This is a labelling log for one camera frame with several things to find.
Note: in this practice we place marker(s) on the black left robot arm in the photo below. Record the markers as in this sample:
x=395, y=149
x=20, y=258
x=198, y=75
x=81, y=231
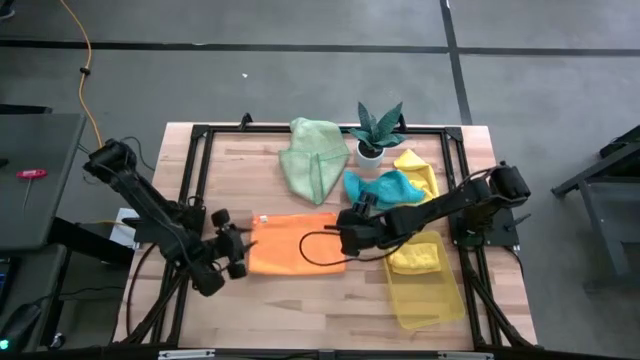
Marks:
x=150, y=210

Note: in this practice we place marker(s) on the orange microfiber towel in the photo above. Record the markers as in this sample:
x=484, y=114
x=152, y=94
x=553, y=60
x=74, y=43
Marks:
x=290, y=250

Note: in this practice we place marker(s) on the white plant pot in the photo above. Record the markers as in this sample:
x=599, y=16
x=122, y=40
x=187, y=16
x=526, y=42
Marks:
x=370, y=161

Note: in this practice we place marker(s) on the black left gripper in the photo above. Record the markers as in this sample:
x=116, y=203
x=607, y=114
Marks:
x=231, y=245

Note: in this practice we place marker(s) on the silver bracket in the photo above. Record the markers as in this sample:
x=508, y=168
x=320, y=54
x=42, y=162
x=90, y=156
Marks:
x=465, y=355
x=185, y=354

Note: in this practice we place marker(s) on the yellow microfiber towel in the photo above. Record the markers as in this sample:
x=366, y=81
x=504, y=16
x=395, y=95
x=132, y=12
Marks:
x=415, y=257
x=412, y=162

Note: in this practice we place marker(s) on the yellow translucent plastic bin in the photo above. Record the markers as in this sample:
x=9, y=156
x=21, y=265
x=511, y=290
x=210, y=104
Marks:
x=430, y=305

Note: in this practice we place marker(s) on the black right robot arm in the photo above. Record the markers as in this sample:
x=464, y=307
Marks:
x=450, y=202

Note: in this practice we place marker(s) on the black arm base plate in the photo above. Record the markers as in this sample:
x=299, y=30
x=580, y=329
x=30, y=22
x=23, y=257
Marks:
x=500, y=230
x=145, y=235

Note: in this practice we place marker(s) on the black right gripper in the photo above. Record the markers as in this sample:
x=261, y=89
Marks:
x=365, y=232

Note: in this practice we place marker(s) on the grey side table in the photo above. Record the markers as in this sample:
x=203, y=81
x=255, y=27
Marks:
x=45, y=210

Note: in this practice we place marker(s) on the light green microfiber towel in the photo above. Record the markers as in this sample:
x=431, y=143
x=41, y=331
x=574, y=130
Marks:
x=315, y=160

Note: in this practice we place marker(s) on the teal microfiber towel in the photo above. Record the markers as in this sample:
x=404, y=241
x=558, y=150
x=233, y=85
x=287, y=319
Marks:
x=395, y=187

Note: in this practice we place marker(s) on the black aluminium frame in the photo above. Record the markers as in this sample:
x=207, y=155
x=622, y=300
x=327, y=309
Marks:
x=230, y=129

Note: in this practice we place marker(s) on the green snake plant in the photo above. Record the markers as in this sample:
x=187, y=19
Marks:
x=375, y=130

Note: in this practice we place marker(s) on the grey metal stand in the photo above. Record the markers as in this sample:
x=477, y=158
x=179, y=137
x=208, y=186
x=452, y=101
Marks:
x=600, y=220

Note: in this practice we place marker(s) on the white box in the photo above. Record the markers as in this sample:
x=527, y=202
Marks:
x=120, y=230

